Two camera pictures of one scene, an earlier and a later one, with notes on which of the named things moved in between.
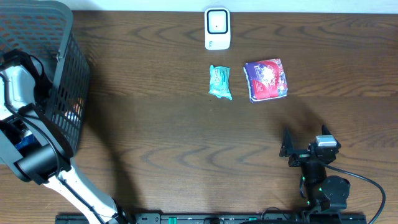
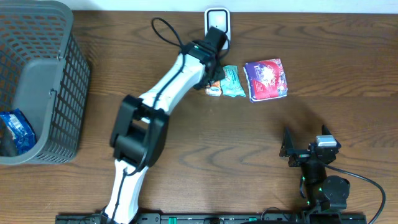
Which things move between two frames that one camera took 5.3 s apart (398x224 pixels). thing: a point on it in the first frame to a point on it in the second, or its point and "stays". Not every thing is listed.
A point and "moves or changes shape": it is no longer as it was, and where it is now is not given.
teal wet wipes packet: x=219 y=84 moves or changes shape
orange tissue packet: x=74 y=112 to x=214 y=90
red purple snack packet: x=265 y=79 stays
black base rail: x=231 y=218 stays
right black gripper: x=305 y=155 stays
